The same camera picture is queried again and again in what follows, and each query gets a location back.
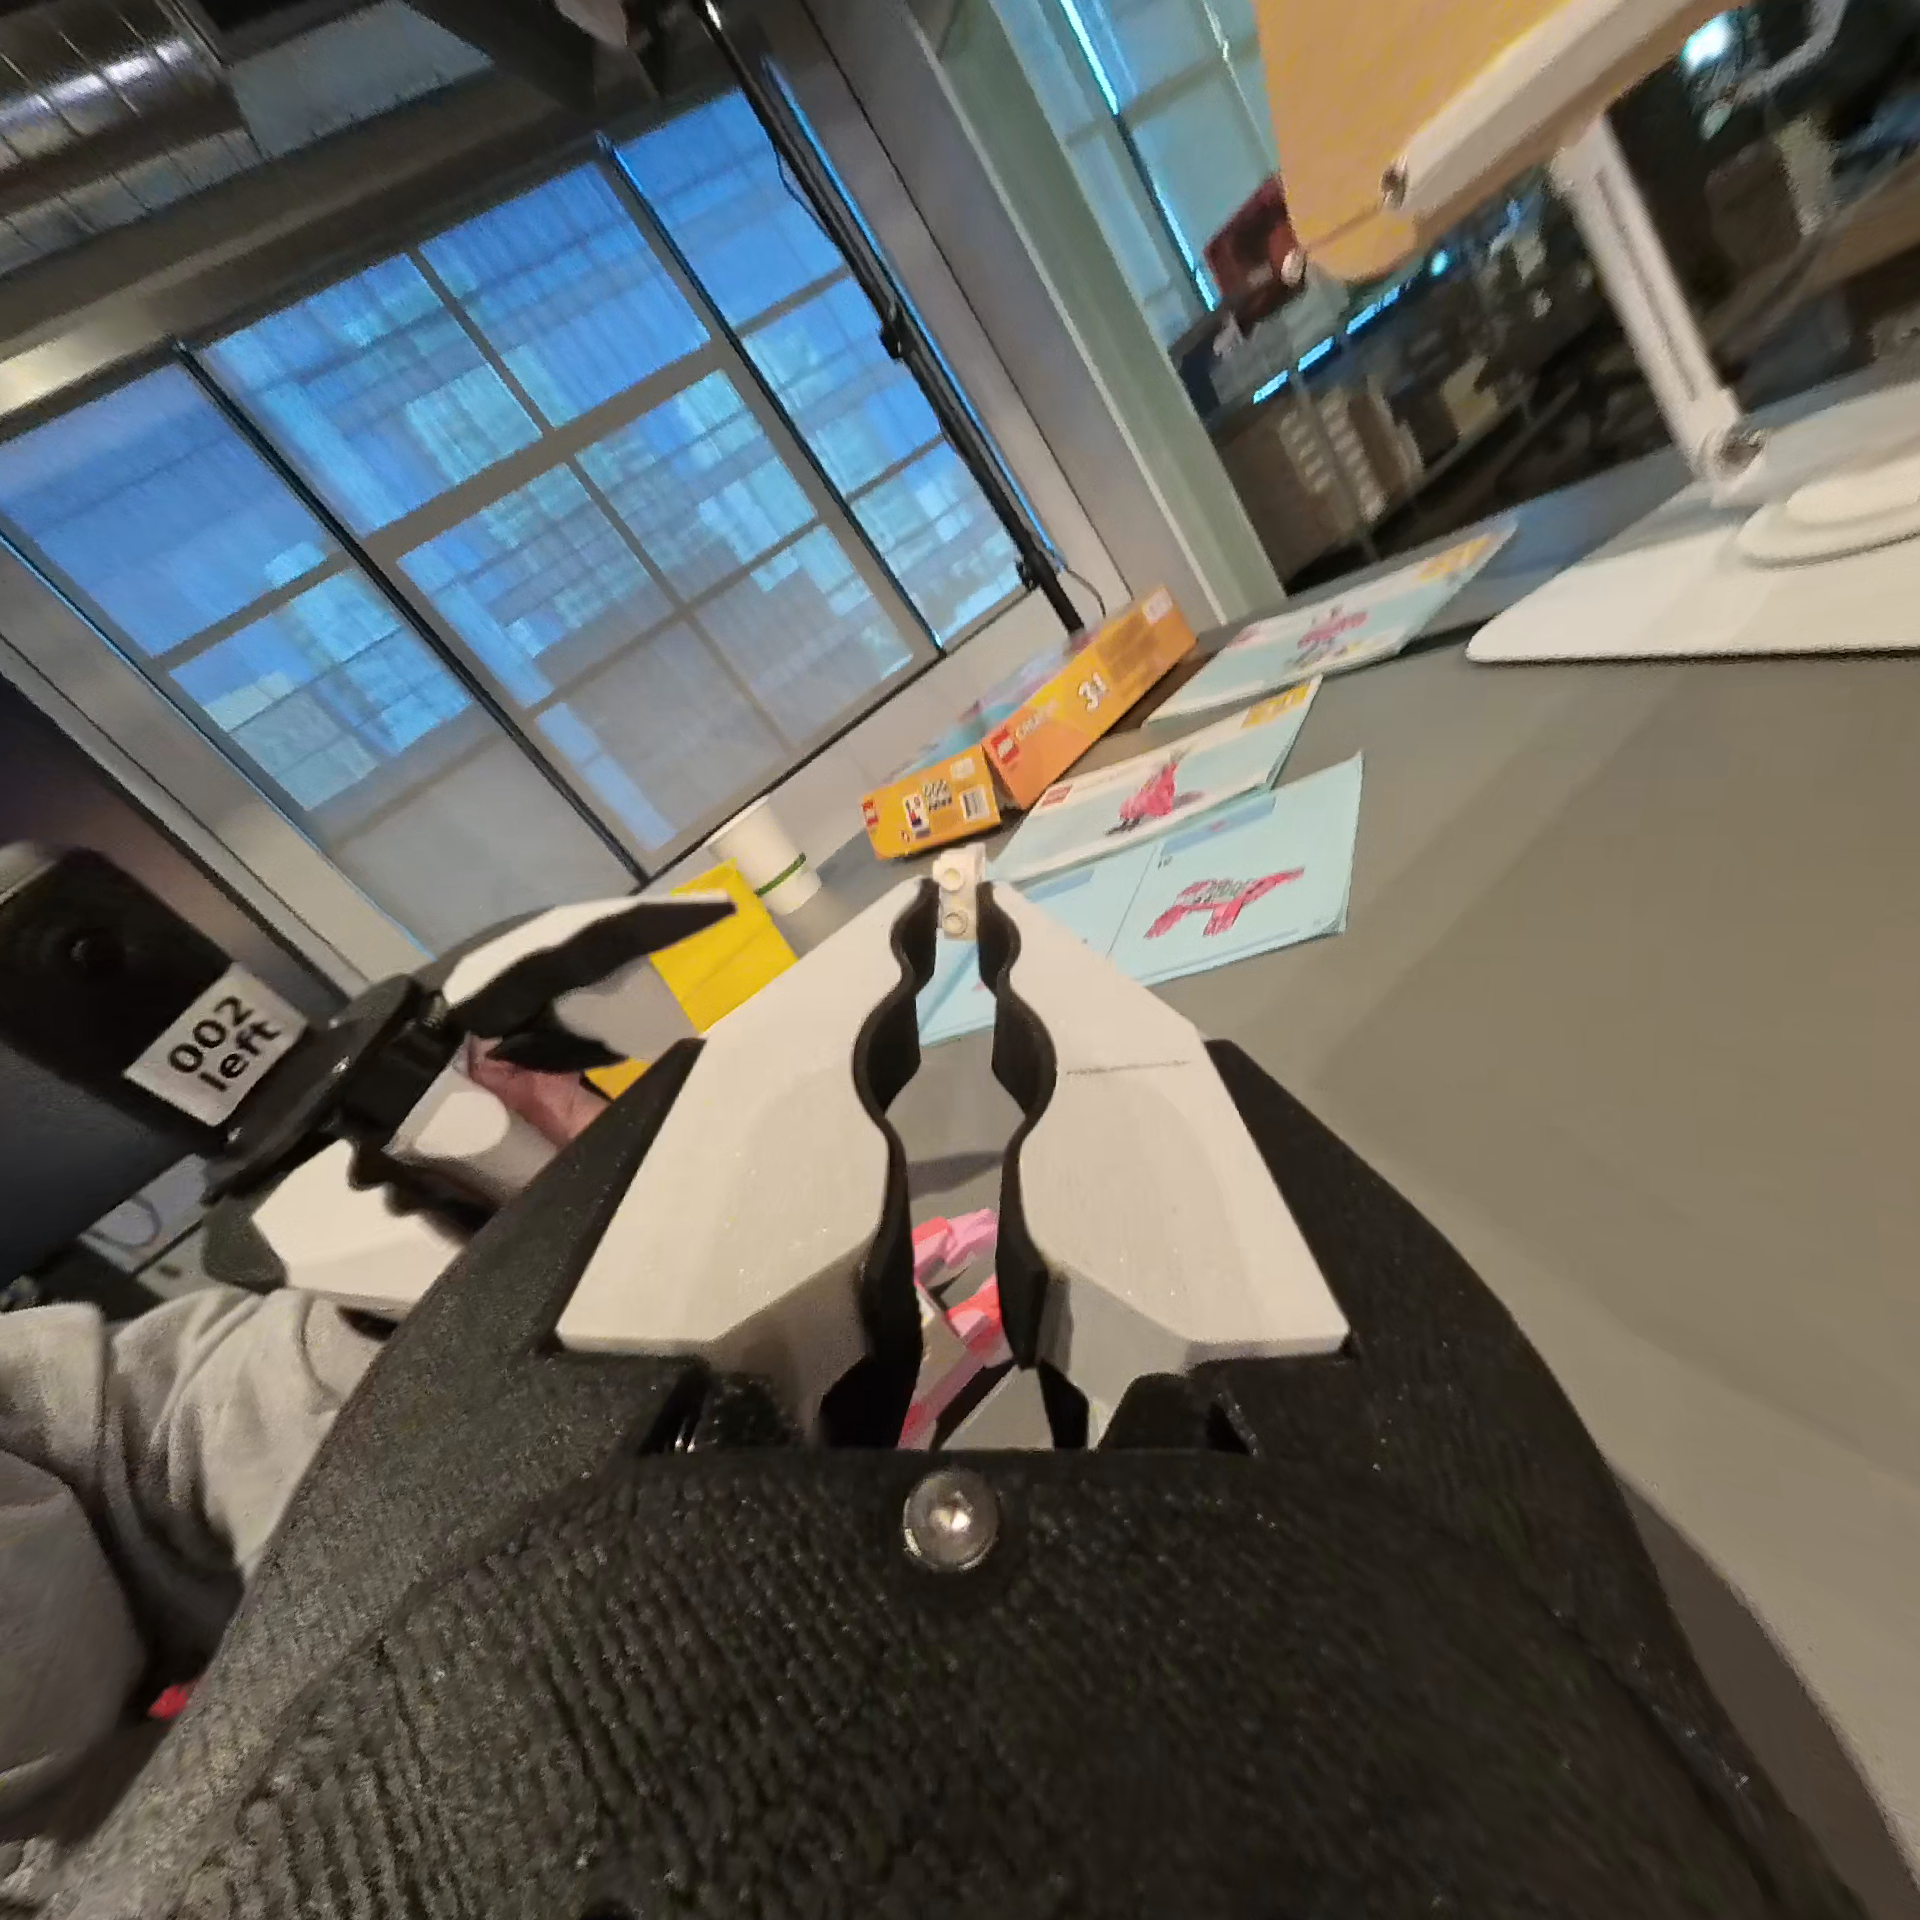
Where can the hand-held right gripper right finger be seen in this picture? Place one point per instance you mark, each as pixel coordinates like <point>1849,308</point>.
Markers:
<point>1185,1200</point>

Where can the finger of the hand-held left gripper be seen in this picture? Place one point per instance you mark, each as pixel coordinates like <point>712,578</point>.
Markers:
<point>359,1243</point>
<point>556,953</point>

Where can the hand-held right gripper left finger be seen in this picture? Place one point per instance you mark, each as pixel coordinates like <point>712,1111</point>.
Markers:
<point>720,1200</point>

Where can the yellow plastic bin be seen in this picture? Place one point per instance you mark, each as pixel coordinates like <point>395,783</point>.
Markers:
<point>720,974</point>

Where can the pink brick model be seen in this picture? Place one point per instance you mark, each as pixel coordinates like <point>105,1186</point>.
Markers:
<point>953,1290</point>

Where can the small white toy brick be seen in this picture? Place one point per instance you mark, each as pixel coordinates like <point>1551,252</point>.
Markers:
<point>960,891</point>

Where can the person's left forearm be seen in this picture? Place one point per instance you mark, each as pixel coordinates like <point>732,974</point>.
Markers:
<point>150,1499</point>

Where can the grey desk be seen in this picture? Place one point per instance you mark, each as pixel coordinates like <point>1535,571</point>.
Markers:
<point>1576,974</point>

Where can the wooden panel desk lamp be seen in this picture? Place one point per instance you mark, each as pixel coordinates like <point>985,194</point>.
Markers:
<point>1651,585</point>

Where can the person's left hand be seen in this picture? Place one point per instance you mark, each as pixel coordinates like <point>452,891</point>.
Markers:
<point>547,1097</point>

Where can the white paper cup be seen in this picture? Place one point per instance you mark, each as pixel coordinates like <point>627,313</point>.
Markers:
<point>773,863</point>

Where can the open light blue instruction booklet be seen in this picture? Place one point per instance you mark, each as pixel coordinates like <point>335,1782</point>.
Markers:
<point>1245,886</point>

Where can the large window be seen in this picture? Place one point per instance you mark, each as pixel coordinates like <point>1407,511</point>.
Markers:
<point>525,523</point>

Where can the orange toy brick box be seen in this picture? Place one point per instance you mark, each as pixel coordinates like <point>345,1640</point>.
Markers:
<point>1079,704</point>

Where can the black tripod stand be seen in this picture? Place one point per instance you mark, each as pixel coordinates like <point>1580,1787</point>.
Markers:
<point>902,299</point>

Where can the red storage box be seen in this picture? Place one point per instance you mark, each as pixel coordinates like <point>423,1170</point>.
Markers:
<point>1253,248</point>

